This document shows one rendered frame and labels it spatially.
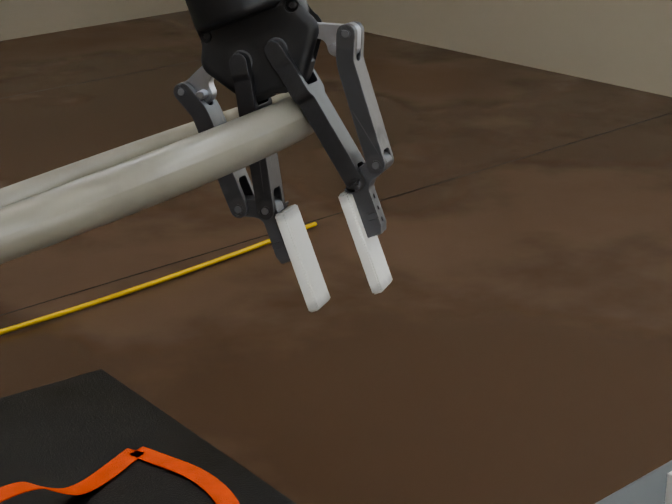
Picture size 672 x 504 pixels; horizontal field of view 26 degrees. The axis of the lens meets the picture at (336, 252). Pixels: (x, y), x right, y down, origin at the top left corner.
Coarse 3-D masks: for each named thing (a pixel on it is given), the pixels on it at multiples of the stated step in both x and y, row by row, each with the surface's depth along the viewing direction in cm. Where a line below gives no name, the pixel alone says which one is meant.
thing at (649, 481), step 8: (664, 464) 145; (656, 472) 143; (664, 472) 143; (640, 480) 142; (648, 480) 142; (656, 480) 142; (664, 480) 142; (624, 488) 140; (632, 488) 140; (640, 488) 140; (648, 488) 140; (656, 488) 140; (664, 488) 140; (608, 496) 139; (616, 496) 139; (624, 496) 139; (632, 496) 139; (640, 496) 139; (648, 496) 139; (656, 496) 139; (664, 496) 139
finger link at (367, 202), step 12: (360, 168) 95; (372, 180) 95; (360, 192) 95; (372, 192) 96; (360, 204) 95; (372, 204) 95; (360, 216) 96; (372, 216) 95; (384, 216) 97; (372, 228) 96; (384, 228) 96
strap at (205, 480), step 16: (128, 448) 313; (144, 448) 313; (112, 464) 306; (128, 464) 306; (160, 464) 306; (176, 464) 306; (192, 464) 306; (96, 480) 300; (192, 480) 300; (208, 480) 300; (0, 496) 274; (224, 496) 294
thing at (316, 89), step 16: (272, 48) 93; (272, 64) 94; (288, 64) 94; (288, 80) 94; (304, 80) 94; (320, 80) 97; (304, 96) 94; (320, 96) 95; (304, 112) 95; (320, 112) 94; (336, 112) 96; (320, 128) 94; (336, 128) 95; (336, 144) 94; (352, 144) 96; (336, 160) 95; (352, 160) 95; (352, 176) 95; (352, 192) 94
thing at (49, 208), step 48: (288, 96) 98; (144, 144) 124; (192, 144) 86; (240, 144) 88; (288, 144) 93; (0, 192) 126; (48, 192) 82; (96, 192) 82; (144, 192) 83; (0, 240) 80; (48, 240) 82
